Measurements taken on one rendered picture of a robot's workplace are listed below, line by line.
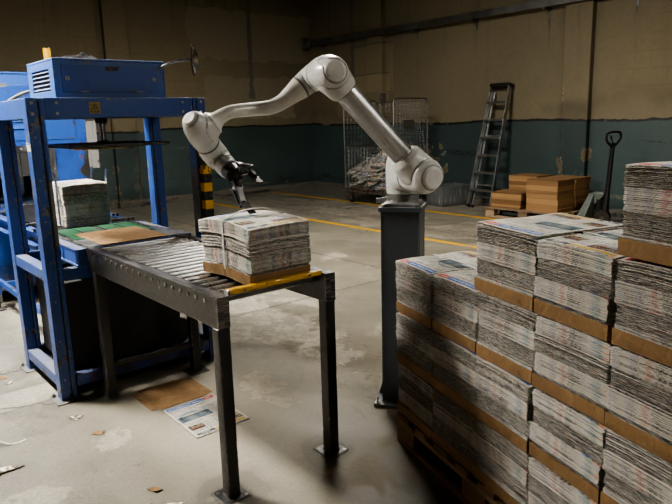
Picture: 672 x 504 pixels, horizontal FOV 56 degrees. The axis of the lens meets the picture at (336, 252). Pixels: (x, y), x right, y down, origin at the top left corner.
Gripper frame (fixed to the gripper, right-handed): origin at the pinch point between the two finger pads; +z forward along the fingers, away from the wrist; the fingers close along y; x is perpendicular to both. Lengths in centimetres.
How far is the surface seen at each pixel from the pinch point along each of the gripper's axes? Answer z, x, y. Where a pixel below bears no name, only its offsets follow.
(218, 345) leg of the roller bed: 38, 30, 37
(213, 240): -2.3, 13.4, 20.7
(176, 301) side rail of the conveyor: 5, 30, 43
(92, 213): -157, 0, 111
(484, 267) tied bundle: 87, -31, -22
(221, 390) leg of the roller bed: 46, 30, 52
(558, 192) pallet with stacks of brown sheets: -163, -598, 175
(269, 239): 20.3, 4.5, 6.0
